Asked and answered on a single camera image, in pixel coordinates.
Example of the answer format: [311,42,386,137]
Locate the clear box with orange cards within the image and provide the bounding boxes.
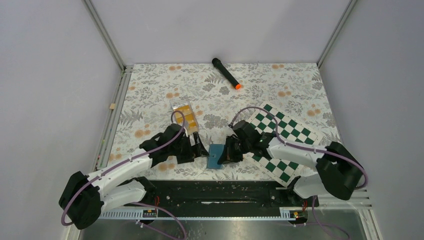
[170,95,200,135]

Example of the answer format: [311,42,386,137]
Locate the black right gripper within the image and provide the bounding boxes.
[218,135,252,166]

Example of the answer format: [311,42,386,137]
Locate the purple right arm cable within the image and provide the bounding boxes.
[229,106,369,190]

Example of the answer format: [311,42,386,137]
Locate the green white checkered board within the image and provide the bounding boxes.
[245,101,324,187]

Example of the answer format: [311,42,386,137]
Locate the floral tablecloth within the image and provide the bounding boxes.
[105,63,340,165]

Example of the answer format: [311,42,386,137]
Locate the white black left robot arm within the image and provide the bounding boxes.
[58,123,209,230]

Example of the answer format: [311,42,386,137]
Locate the slotted cable duct rail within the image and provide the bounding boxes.
[99,206,307,222]

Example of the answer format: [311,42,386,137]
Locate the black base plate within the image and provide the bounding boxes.
[140,178,319,216]

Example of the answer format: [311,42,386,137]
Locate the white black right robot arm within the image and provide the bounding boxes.
[218,120,365,206]

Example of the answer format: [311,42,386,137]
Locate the blue card holder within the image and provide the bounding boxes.
[206,144,225,170]

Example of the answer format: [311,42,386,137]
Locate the black marker orange tip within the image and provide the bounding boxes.
[211,57,242,90]

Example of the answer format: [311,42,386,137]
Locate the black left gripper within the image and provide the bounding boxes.
[169,132,209,164]

